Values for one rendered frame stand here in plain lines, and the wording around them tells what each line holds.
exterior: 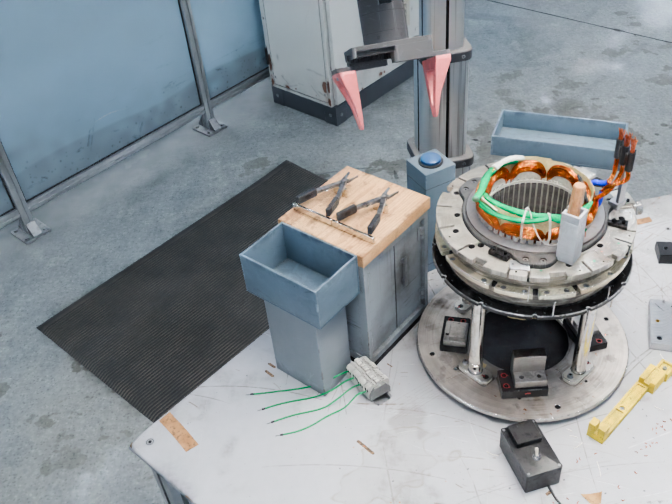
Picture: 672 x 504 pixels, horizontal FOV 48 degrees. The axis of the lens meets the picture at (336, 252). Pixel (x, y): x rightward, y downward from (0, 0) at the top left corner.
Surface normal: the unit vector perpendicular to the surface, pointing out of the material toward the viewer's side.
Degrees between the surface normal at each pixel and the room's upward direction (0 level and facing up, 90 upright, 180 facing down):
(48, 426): 0
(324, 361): 90
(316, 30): 90
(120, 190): 0
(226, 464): 0
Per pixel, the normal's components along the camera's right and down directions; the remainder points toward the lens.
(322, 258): -0.63, 0.54
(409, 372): -0.08, -0.76
